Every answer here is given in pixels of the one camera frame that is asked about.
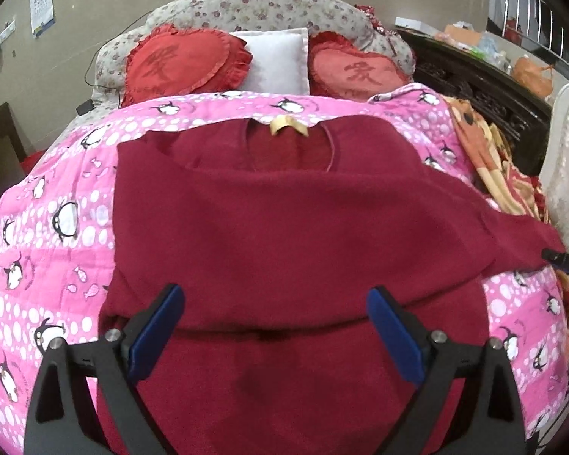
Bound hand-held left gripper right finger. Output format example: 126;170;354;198
366;286;526;455

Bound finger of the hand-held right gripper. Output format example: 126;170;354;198
541;246;569;279

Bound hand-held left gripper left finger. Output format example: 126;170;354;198
23;283;187;455

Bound dark red sweater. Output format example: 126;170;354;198
96;116;567;455

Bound pink penguin print blanket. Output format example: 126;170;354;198
0;83;569;446

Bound orange floral blanket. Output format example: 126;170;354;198
443;97;569;366

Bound orange plastic bag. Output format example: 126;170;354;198
511;56;555;100

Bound dark carved wooden cabinet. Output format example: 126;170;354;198
398;28;553;176

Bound dark wooden bedside table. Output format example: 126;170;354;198
0;102;29;228

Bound metal stair railing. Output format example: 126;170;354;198
486;0;569;86

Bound red heart-shaped pillow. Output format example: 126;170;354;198
122;25;253;105
307;31;411;102

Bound white flat box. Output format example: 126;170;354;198
395;16;437;32

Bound white square pillow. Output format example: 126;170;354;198
228;27;311;96

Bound floral padded headboard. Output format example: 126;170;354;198
92;0;417;105

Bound black cable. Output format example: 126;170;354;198
76;9;157;115

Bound wall calendar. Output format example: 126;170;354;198
30;0;56;39

